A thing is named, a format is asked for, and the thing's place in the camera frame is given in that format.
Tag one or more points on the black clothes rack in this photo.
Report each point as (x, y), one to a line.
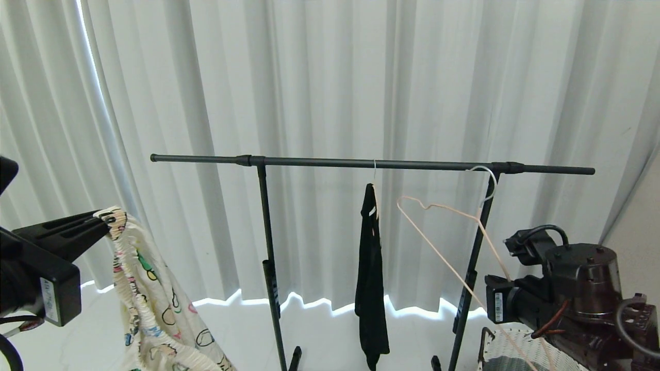
(361, 163)

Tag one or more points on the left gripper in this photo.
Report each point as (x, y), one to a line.
(31, 278)

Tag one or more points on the pink clothes hanger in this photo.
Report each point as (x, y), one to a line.
(443, 260)
(375, 198)

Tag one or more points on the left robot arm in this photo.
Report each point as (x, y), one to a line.
(20, 325)

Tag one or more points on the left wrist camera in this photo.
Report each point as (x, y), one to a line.
(6, 172)

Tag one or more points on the white curtain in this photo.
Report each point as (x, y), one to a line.
(309, 77)

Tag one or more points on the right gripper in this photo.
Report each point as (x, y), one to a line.
(515, 304)

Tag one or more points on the black shorts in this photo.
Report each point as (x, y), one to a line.
(371, 283)

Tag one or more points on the white laundry basket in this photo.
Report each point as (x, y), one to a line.
(510, 350)

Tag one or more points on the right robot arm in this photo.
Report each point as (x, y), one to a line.
(593, 288)

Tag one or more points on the cream printed garment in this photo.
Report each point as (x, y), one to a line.
(149, 299)

